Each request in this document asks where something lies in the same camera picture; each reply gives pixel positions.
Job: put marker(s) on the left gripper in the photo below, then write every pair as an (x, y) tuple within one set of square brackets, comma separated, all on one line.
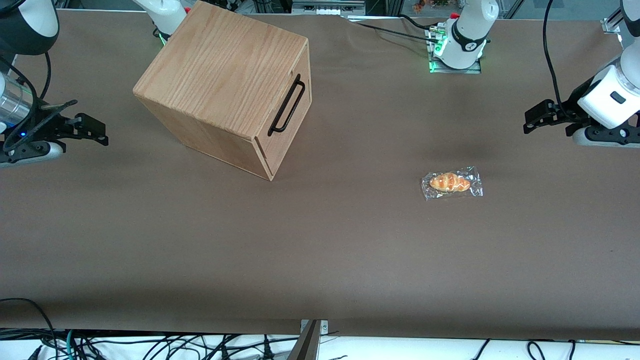
[(573, 104)]

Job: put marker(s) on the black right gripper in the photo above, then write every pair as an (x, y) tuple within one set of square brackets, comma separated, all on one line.
[(44, 125)]

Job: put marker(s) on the wooden drawer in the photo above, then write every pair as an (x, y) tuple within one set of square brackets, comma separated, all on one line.
[(274, 147)]

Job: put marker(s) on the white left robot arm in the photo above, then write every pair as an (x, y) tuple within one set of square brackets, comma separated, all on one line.
[(467, 30)]

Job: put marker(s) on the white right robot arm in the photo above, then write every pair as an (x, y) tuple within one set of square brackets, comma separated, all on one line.
[(30, 25)]

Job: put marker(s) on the aluminium profile corner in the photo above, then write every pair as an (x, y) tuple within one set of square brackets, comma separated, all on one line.
[(612, 25)]

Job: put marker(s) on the bread roll in clear wrapper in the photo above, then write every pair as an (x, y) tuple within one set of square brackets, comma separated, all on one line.
[(450, 182)]

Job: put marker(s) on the wooden cabinet box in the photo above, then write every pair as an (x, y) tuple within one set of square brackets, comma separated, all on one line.
[(220, 65)]

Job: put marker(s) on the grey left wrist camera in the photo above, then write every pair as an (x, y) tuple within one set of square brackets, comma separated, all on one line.
[(600, 137)]

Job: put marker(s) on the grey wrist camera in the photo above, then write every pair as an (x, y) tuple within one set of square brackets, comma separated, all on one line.
[(30, 152), (600, 137)]

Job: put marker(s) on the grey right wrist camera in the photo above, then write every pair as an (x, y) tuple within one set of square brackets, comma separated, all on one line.
[(30, 152)]

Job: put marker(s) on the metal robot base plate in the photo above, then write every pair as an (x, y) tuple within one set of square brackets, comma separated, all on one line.
[(475, 67)]

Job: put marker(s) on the aluminium frame rack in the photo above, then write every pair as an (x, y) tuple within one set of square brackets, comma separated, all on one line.
[(327, 6)]

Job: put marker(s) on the dark metal mount bar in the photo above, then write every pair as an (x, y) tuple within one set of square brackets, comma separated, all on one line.
[(305, 345)]

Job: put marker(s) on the silver metal bracket plate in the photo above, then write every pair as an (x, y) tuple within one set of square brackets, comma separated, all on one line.
[(324, 327)]

